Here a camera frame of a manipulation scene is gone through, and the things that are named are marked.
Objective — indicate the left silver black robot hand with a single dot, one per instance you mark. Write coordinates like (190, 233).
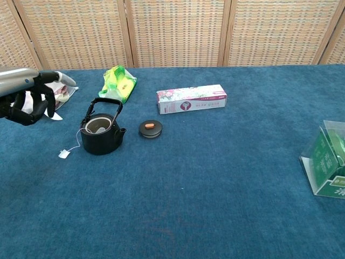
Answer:
(16, 81)

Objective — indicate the pink translucent bag white ribbon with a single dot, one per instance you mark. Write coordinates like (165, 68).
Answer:
(63, 93)

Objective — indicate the black cast iron teapot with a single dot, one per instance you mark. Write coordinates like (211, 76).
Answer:
(101, 143)

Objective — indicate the black teapot lid orange knob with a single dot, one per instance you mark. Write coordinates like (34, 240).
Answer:
(150, 130)

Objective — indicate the green yellow plastic packet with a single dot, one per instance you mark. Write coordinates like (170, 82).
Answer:
(120, 83)

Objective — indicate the woven wooden folding screen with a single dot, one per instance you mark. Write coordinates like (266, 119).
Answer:
(178, 32)

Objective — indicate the pink floral long carton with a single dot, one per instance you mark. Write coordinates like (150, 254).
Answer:
(194, 103)

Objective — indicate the blue carpet table cover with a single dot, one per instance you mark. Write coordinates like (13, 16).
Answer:
(205, 175)

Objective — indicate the clear box of green sachets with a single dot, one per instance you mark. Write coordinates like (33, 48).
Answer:
(323, 162)

